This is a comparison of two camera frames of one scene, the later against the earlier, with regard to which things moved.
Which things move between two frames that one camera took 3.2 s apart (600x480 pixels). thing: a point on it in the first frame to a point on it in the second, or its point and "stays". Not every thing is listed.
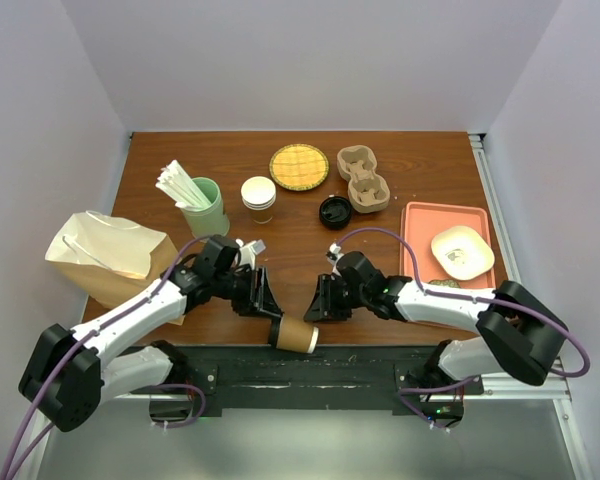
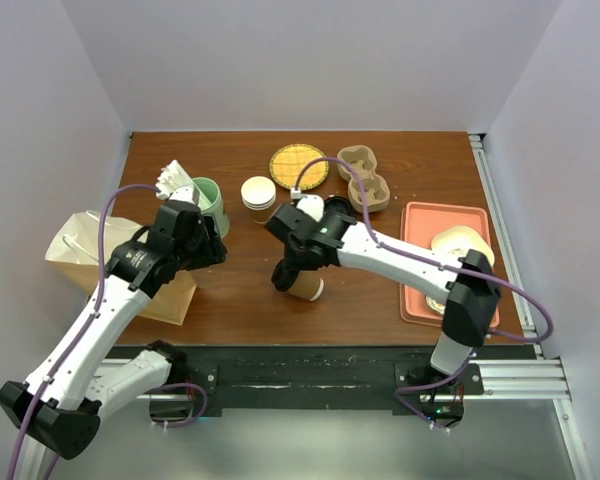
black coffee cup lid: x=275 y=324 to x=283 y=277
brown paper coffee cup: x=296 y=334 to x=308 y=285
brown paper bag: x=108 y=258 stays
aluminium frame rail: x=552 y=387 stays
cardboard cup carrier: x=368 y=191 stays
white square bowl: x=461 y=252 stays
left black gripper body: x=240 y=287 to x=204 y=249
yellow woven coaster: x=299 y=167 stays
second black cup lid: x=335 y=213 stays
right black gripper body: x=347 y=298 to x=296 y=259
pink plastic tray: x=420 y=220 stays
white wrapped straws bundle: x=178 y=185 stays
